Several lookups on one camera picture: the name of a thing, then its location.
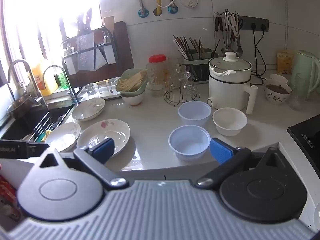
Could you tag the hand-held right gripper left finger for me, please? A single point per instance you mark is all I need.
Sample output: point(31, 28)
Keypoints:
point(102, 148)

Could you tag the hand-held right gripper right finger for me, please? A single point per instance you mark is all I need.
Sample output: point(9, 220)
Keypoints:
point(220, 151)

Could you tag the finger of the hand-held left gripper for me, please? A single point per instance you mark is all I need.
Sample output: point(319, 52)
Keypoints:
point(37, 150)

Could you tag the translucent plastic bowl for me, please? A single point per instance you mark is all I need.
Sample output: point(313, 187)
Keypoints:
point(187, 140)
point(193, 112)

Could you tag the large red-flower plate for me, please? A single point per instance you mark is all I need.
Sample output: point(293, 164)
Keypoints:
point(112, 130)

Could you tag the black kitchen sink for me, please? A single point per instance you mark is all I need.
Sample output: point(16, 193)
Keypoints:
point(22, 127)

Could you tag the white plate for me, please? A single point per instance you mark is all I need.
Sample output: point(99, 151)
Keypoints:
point(62, 137)
point(88, 108)

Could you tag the plain white ceramic bowl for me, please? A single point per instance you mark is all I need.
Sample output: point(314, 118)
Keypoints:
point(229, 121)

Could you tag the steel pot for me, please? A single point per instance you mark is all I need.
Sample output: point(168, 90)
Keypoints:
point(21, 106)

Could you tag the red patterned cloth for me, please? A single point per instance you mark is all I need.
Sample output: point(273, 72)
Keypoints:
point(6, 195)

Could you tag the white bowl under green bowl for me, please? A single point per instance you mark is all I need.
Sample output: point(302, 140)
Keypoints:
point(133, 100)

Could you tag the drinking glass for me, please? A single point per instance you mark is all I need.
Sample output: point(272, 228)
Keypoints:
point(113, 85)
point(90, 90)
point(102, 88)

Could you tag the white electric cooking pot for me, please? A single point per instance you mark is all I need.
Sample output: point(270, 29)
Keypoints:
point(228, 90)

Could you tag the yellow detergent bottle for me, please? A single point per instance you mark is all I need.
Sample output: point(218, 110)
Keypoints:
point(40, 78)

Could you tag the bundle of dry noodles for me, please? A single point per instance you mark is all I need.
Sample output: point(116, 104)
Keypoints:
point(131, 81)

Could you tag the green bottle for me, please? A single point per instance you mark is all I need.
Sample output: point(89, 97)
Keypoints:
point(61, 80)

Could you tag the floral bowl with food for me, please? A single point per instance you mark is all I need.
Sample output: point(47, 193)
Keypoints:
point(277, 95)

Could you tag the small steel faucet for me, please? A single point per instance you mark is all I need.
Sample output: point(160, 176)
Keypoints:
point(50, 68)

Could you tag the textured glass tumbler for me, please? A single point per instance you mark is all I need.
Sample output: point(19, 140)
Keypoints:
point(155, 82)

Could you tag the tall steel faucet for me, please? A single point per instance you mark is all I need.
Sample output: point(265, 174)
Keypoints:
point(15, 65)

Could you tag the black induction cooktop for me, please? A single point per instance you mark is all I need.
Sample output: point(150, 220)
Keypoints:
point(306, 135)

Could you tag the glass pot lid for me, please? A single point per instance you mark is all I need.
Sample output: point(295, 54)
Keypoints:
point(230, 63)

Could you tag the clear glass cup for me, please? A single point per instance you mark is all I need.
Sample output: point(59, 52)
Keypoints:
point(295, 103)

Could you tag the green chopstick holder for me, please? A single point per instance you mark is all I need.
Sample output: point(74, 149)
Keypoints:
point(197, 62)

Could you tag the small white bowl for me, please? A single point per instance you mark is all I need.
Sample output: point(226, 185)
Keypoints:
point(278, 77)

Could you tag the red-lidded glass jar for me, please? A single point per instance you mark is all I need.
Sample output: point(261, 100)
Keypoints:
point(157, 59)

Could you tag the brown cutting board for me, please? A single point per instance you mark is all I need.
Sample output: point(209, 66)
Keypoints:
point(123, 45)

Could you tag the yellow box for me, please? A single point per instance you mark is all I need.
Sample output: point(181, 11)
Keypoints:
point(285, 61)

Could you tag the bunch of chopsticks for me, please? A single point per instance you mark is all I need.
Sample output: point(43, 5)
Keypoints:
point(185, 45)

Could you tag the light green kettle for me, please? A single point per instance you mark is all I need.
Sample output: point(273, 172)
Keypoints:
point(306, 77)

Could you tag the hanging kitchen utensils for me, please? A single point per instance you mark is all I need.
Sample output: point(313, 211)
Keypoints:
point(228, 30)

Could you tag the blue pipe flange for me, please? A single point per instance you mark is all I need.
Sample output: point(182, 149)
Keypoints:
point(143, 13)
point(172, 9)

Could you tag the black wall power sockets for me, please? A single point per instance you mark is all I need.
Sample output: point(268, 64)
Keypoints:
point(253, 23)

